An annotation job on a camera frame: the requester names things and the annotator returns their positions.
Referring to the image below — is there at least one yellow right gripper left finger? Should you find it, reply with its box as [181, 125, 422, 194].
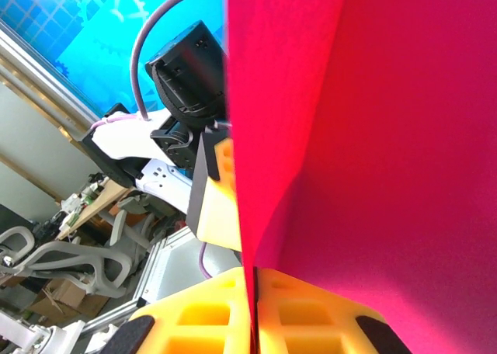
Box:
[100, 266, 255, 354]

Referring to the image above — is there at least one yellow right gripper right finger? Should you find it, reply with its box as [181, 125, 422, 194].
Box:
[255, 267, 413, 354]

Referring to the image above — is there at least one pink square paper sheet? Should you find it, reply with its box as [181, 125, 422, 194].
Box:
[224, 0, 497, 354]

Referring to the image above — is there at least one grey mesh office chair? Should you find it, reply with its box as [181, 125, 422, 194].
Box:
[107, 196, 166, 252]
[0, 225, 133, 299]

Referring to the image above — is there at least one wooden desk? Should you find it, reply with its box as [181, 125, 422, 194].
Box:
[56, 178, 135, 241]

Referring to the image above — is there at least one brown cardboard box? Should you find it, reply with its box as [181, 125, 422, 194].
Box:
[25, 278, 112, 326]

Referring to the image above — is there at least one white plastic device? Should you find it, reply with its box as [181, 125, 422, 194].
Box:
[0, 318, 89, 354]

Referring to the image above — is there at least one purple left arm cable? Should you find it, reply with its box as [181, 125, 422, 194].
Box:
[130, 0, 231, 280]

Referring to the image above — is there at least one aluminium side rail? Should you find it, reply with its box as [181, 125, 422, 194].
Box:
[83, 227, 244, 343]

